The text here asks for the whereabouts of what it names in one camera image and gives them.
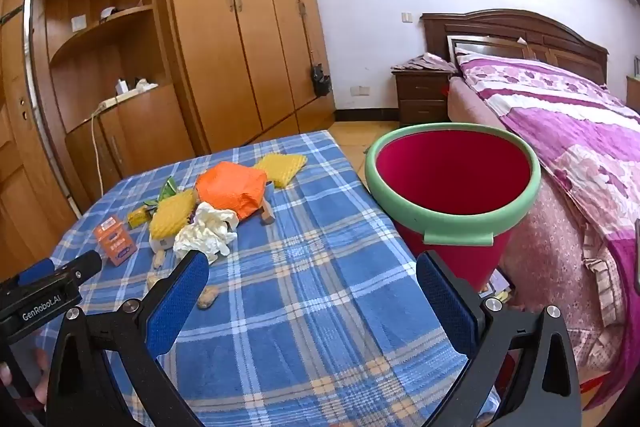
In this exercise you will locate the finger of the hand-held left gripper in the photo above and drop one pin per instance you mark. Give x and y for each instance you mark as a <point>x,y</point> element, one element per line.
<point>35,270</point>
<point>80,265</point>

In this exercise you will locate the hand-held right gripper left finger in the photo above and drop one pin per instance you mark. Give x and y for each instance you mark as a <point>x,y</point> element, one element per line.
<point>180,302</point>

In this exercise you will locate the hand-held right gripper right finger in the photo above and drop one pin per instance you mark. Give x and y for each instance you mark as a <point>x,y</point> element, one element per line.
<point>445,302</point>

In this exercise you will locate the small orange box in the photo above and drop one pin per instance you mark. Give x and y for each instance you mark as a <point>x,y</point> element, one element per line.
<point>114,242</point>

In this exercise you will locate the white tissue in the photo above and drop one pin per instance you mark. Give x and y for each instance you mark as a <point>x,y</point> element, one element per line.
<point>205,232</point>

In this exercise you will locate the purple wrapper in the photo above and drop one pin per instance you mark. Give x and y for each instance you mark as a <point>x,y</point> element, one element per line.
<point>191,217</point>

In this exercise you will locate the green wrapper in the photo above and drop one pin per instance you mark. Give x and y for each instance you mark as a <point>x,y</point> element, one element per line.
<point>167,189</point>

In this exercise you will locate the orange plastic bag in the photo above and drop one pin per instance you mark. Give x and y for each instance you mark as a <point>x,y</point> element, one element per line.
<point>230,189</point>

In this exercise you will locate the red bucket with green rim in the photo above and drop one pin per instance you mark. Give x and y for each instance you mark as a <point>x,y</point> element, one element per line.
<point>450,167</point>

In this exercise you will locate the person's left hand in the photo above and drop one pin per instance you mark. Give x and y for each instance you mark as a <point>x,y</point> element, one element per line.
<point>41,377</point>

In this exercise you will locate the small yellow box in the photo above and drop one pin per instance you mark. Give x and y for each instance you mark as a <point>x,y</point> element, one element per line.
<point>139,218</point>

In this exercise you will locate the wooden door with metal bar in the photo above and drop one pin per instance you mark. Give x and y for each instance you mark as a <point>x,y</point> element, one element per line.
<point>20,187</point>

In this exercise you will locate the small brown object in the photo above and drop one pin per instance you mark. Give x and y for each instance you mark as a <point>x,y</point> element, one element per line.
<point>267,213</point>

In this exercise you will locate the blue plaid tablecloth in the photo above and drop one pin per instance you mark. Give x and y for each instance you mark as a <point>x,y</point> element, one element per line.
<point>310,257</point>

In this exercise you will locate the wooden shelf unit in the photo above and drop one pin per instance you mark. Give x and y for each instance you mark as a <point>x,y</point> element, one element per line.
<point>130,122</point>

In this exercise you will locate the white power strip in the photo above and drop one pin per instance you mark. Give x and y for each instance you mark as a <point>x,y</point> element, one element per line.
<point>112,102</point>

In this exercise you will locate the small white box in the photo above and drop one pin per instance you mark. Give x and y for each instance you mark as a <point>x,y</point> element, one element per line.
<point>122,86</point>

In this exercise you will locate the crumpled white paper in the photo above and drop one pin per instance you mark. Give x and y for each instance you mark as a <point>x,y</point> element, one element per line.
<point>145,84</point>

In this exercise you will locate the dark wooden nightstand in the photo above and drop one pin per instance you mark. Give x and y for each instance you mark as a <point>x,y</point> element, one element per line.
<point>422,97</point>

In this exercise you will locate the folded pink cloth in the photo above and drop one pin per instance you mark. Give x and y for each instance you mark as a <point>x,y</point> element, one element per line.
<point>425,63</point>

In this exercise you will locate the small white card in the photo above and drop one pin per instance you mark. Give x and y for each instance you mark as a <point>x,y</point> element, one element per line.
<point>78,23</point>

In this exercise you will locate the black hanging bag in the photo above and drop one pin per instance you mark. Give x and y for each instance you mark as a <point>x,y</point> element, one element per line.
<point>320,82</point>

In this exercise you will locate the small white and dark item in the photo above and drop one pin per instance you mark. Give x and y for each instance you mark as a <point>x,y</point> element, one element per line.
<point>107,13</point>

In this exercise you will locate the light wooden nightstand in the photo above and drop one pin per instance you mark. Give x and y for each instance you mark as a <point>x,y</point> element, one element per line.
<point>634,94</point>

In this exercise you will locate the dark wooden headboard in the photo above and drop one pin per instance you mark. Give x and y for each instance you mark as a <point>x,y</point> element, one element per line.
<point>500,24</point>

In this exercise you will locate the wall socket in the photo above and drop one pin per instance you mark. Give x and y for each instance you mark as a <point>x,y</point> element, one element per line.
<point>360,90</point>

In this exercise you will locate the wall switch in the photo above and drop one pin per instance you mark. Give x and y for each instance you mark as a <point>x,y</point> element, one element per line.
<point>407,17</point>

